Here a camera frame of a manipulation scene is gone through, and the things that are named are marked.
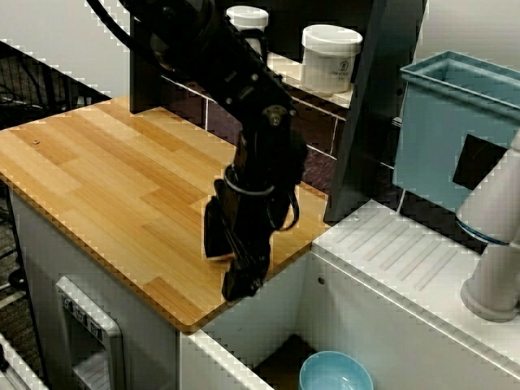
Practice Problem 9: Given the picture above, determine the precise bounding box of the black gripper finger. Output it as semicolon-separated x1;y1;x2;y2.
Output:
202;194;236;261
221;243;271;302

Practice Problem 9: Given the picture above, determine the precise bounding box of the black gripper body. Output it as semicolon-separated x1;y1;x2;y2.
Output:
214;125;308;261

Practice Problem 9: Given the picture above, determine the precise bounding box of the light blue plastic bowl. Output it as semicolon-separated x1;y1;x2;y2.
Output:
299;350;374;390

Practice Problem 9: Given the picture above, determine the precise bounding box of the white sink basin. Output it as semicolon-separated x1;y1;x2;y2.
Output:
177;251;411;390

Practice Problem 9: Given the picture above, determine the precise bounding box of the brown board in sink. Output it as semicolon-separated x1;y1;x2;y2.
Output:
253;332;322;390

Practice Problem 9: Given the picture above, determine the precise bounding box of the dark tile backsplash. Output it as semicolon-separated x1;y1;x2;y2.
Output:
162;72;354;196

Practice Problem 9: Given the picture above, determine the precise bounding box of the wooden countertop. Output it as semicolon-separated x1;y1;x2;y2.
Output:
0;95;331;335

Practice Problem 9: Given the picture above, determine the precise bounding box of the white ribbed drainboard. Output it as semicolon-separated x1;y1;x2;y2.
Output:
310;198;520;390

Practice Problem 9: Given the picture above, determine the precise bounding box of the white printed lidded jar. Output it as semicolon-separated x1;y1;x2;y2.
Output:
301;24;363;94

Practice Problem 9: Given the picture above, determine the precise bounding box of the grey toy appliance panel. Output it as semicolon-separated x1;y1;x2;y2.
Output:
55;275;125;390

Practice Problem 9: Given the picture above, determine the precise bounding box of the white plain lidded jar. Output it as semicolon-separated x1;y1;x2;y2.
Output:
226;5;270;56

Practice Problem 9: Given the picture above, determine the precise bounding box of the teal plastic dish bin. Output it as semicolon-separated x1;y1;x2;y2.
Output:
392;50;520;212

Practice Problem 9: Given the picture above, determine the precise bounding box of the white toy kitchen cabinet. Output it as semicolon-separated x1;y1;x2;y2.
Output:
7;182;180;390

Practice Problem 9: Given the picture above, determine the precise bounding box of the white toy kitchen faucet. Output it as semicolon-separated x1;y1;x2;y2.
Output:
454;129;520;323

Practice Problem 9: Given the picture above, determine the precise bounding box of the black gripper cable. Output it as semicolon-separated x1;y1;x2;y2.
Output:
266;188;301;232

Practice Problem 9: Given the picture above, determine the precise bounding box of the black shelf frame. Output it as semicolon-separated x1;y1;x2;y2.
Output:
128;0;427;223

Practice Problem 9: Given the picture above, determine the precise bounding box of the silver metal rail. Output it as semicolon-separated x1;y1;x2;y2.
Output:
0;332;50;390

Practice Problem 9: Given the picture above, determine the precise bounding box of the black wire mesh rack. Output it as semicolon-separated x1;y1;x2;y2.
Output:
0;40;111;128

